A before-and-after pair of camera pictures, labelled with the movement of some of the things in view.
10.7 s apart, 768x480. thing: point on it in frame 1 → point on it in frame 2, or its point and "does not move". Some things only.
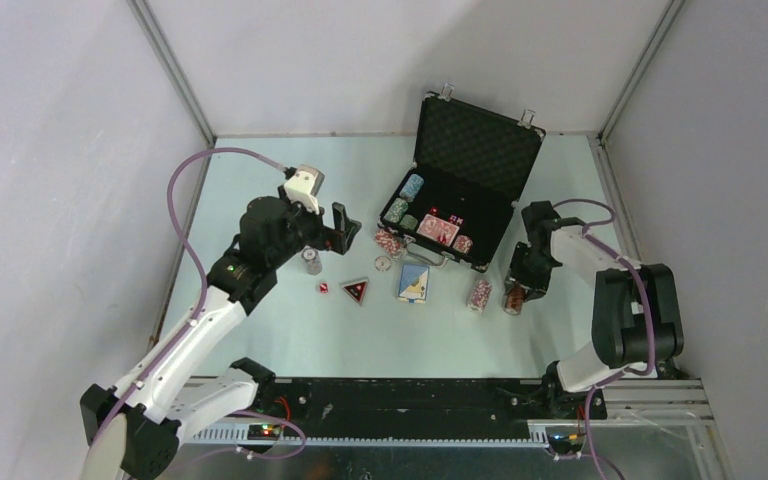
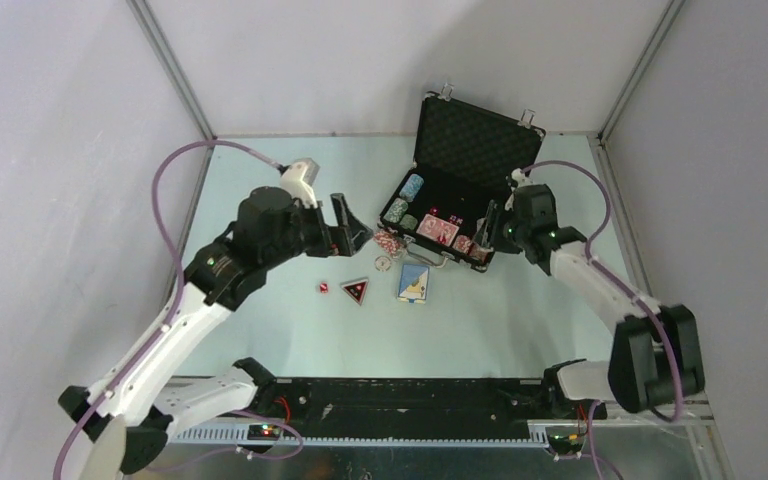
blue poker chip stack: (412, 186) does not move
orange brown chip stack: (513, 300) → (477, 252)
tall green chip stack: (396, 210) does not move
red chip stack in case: (462, 243) does not move
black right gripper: (535, 285) → (489, 235)
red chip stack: (386, 239) does not move
